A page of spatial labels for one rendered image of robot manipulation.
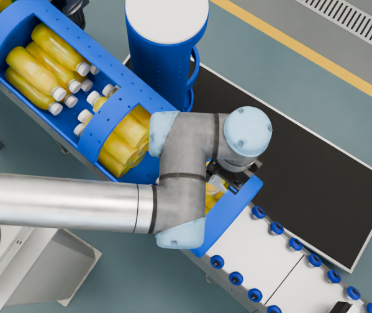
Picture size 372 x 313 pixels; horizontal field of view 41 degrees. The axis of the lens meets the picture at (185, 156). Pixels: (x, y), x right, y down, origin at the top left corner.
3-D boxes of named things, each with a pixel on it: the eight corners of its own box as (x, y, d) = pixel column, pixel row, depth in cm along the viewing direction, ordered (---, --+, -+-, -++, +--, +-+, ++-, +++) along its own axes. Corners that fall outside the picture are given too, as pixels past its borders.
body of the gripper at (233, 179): (233, 197, 102) (243, 185, 90) (201, 169, 103) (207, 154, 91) (256, 169, 104) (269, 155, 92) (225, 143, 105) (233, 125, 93)
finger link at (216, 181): (217, 203, 110) (228, 190, 102) (197, 185, 111) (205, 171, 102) (226, 193, 111) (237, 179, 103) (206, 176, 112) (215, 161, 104)
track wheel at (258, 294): (263, 299, 148) (266, 294, 150) (251, 289, 149) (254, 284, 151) (255, 305, 151) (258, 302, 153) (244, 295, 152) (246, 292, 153)
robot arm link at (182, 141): (146, 171, 76) (218, 174, 76) (150, 102, 79) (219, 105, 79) (148, 182, 83) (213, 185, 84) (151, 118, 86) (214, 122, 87)
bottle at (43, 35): (26, 40, 152) (71, 78, 149) (36, 20, 149) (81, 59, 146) (41, 39, 158) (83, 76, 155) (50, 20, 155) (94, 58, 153)
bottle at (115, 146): (120, 169, 144) (74, 128, 146) (132, 163, 150) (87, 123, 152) (132, 152, 141) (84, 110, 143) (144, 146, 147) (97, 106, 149)
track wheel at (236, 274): (244, 282, 149) (246, 277, 151) (232, 271, 150) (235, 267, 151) (236, 289, 152) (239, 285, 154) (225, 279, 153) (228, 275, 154)
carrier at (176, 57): (149, 136, 247) (202, 114, 251) (145, 58, 162) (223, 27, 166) (127, 87, 253) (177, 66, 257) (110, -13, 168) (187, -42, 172)
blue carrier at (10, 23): (198, 259, 155) (201, 259, 127) (-1, 82, 166) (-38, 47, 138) (256, 190, 159) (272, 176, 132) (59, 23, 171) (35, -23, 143)
